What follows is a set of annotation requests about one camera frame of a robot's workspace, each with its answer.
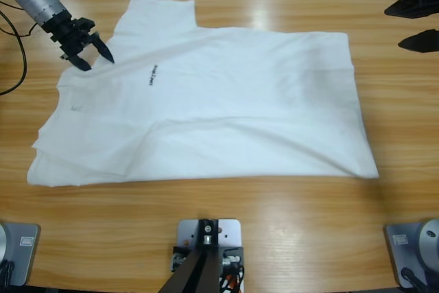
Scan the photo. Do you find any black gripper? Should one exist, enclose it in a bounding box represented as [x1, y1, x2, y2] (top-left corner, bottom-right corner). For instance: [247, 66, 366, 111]
[44, 10, 115, 72]

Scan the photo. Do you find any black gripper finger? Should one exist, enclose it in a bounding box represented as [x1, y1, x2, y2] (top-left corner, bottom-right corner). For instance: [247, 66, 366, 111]
[397, 28, 439, 54]
[383, 0, 439, 19]

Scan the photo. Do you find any white t-shirt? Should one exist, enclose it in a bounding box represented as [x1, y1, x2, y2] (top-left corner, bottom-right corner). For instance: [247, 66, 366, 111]
[26, 0, 379, 188]

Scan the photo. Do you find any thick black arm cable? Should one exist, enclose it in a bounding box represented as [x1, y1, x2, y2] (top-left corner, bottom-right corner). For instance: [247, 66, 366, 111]
[0, 10, 27, 97]

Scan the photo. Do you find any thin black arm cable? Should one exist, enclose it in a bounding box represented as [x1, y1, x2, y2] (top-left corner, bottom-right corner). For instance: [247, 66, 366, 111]
[0, 0, 38, 37]

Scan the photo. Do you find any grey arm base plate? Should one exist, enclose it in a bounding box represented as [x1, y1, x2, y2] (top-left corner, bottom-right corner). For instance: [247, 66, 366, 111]
[383, 217, 439, 289]
[0, 221, 42, 288]

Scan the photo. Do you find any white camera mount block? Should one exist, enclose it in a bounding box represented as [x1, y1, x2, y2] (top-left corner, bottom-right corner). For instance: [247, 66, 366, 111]
[171, 218, 246, 293]

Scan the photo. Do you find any black base power cable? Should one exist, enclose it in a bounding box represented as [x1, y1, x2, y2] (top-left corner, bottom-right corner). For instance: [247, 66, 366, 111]
[400, 267, 433, 293]
[0, 260, 16, 287]

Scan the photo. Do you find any dark camera post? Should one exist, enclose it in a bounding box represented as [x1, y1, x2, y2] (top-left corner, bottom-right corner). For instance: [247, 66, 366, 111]
[159, 218, 220, 293]

